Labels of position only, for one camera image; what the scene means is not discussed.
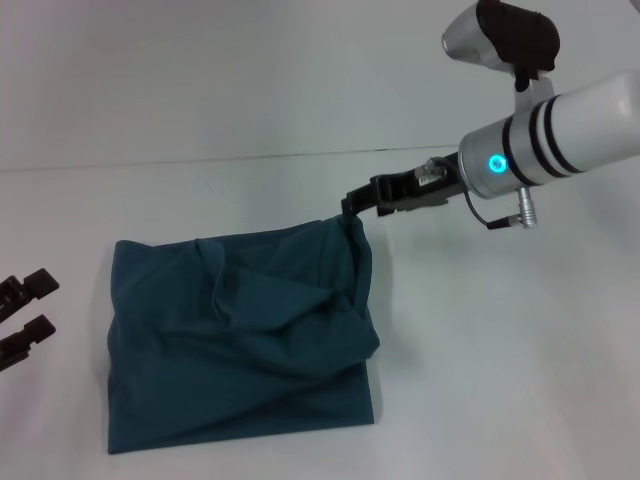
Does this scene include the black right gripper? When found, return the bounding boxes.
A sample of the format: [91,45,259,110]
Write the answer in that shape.
[340,151,470,219]

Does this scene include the teal T-shirt with FREE! print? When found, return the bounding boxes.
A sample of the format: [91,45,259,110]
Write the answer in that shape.
[106,214,382,442]

